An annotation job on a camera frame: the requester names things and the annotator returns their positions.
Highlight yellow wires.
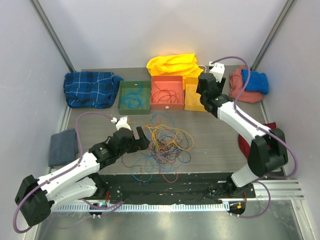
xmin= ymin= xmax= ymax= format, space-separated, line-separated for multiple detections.
xmin=186 ymin=84 xmax=201 ymax=107

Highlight yellow wire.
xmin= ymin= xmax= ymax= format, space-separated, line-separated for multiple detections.
xmin=144 ymin=123 xmax=195 ymax=156

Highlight light blue wire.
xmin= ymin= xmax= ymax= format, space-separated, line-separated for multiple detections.
xmin=129 ymin=111 xmax=192 ymax=185

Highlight red wire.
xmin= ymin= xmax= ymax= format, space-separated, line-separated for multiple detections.
xmin=152 ymin=81 xmax=180 ymax=104

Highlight light blue wires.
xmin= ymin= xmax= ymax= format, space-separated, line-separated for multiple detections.
xmin=121 ymin=79 xmax=148 ymax=110

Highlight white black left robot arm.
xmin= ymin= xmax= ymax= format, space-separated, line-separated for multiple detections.
xmin=13 ymin=126 xmax=150 ymax=227

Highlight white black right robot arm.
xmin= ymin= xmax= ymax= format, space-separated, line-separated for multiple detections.
xmin=196 ymin=73 xmax=288 ymax=198

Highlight yellow plastic bin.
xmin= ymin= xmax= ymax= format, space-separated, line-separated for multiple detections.
xmin=184 ymin=77 xmax=206 ymax=112

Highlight pink cloth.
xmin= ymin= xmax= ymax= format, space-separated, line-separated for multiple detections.
xmin=229 ymin=65 xmax=263 ymax=104

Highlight yellow cloth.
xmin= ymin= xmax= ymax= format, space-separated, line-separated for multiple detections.
xmin=146 ymin=53 xmax=204 ymax=79

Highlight red plastic bin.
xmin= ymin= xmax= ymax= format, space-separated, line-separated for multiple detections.
xmin=150 ymin=75 xmax=185 ymax=110

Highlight green plastic bin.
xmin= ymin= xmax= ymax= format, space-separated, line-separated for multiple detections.
xmin=117 ymin=80 xmax=151 ymax=115

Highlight blue towel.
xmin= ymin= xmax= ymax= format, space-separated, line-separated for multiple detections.
xmin=240 ymin=68 xmax=269 ymax=95

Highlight grey cloth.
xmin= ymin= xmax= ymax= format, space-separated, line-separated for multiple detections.
xmin=48 ymin=128 xmax=79 ymax=167

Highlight blue plaid cloth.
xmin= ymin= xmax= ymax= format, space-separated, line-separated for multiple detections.
xmin=63 ymin=71 xmax=124 ymax=109

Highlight dark red cloth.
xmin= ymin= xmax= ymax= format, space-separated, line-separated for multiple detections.
xmin=238 ymin=122 xmax=277 ymax=159

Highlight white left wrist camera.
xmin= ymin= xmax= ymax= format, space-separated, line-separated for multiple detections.
xmin=110 ymin=116 xmax=132 ymax=131

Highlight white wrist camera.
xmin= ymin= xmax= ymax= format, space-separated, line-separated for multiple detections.
xmin=208 ymin=61 xmax=225 ymax=83
xmin=110 ymin=116 xmax=132 ymax=131

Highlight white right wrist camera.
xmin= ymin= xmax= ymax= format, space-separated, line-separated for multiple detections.
xmin=208 ymin=61 xmax=225 ymax=83

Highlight black wire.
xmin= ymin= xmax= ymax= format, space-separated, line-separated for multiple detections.
xmin=121 ymin=152 xmax=143 ymax=176

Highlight orange wire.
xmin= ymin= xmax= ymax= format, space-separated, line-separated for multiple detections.
xmin=142 ymin=139 xmax=183 ymax=158

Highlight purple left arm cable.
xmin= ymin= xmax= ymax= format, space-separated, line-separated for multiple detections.
xmin=12 ymin=111 xmax=125 ymax=235

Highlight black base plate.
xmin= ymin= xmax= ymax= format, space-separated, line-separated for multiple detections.
xmin=88 ymin=172 xmax=256 ymax=205

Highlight white slotted cable duct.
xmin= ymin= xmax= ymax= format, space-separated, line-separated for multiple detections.
xmin=54 ymin=201 xmax=230 ymax=213

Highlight grey right corner rail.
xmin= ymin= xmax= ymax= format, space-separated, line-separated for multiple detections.
xmin=250 ymin=0 xmax=297 ymax=71

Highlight grey corner rail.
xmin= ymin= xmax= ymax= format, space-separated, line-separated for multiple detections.
xmin=29 ymin=0 xmax=76 ymax=73
xmin=250 ymin=0 xmax=297 ymax=71

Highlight grey left corner rail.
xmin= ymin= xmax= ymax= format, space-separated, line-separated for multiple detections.
xmin=29 ymin=0 xmax=76 ymax=73

